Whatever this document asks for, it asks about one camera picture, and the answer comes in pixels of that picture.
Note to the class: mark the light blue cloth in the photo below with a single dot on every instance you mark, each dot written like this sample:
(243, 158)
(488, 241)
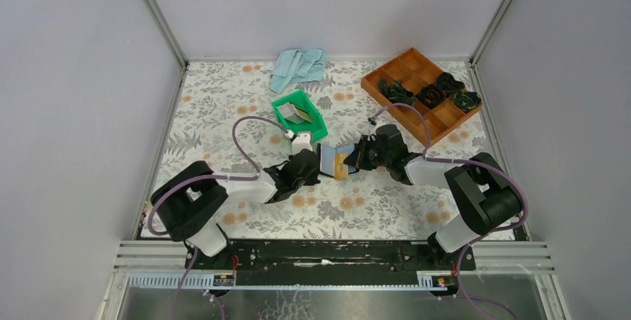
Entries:
(298, 66)

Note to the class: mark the stack of cards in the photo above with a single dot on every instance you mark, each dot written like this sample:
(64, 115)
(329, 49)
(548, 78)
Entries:
(294, 114)

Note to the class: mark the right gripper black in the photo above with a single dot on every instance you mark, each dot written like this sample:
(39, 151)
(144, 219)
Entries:
(358, 156)

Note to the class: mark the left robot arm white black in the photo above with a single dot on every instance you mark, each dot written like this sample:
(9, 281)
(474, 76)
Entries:
(187, 203)

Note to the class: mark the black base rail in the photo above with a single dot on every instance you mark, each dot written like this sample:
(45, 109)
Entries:
(268, 263)

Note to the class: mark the gold credit card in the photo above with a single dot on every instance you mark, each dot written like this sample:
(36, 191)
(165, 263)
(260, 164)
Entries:
(341, 170)

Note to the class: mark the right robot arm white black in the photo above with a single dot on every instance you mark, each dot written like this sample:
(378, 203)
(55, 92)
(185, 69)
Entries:
(483, 194)

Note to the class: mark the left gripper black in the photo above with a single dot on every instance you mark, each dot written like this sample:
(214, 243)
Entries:
(313, 181)

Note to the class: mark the orange compartment tray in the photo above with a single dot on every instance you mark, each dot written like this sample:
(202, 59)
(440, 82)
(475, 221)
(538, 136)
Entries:
(429, 102)

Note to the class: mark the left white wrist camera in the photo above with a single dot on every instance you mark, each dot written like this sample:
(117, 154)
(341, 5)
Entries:
(302, 141)

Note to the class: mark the black card holder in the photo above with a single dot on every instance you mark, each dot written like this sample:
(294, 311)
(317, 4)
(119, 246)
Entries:
(332, 161)

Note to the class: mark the green plastic bin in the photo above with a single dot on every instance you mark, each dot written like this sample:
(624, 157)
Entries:
(300, 98)

